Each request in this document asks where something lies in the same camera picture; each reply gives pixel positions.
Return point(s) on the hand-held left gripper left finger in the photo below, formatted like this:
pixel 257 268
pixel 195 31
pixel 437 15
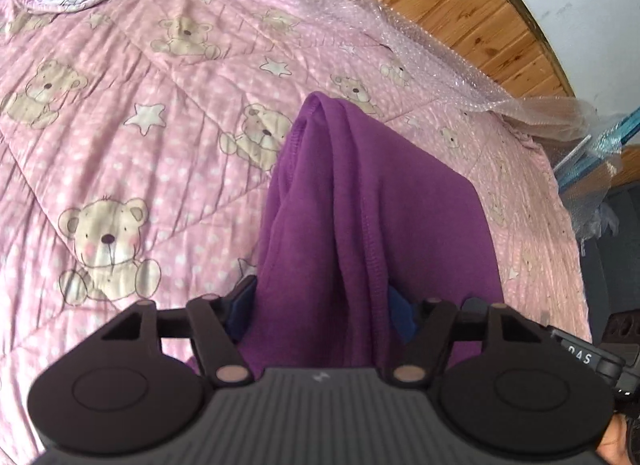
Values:
pixel 242 305

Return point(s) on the purple garment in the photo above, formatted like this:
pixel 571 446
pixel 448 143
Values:
pixel 350 195

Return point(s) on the pink bear-print quilt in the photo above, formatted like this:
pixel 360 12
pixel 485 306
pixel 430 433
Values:
pixel 125 145

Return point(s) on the blue framed panels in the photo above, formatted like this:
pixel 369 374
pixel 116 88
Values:
pixel 625 127

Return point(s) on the person's right forearm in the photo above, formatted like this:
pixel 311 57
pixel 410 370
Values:
pixel 612 440

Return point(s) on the dark grey chair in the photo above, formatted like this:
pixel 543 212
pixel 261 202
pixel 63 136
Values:
pixel 620 245

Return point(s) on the wooden headboard panel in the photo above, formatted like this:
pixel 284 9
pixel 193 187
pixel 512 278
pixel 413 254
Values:
pixel 475 5

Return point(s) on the clear bubble wrap sheet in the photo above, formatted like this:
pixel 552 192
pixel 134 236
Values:
pixel 425 50

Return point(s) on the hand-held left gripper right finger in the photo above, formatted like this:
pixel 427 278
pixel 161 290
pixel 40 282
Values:
pixel 400 315

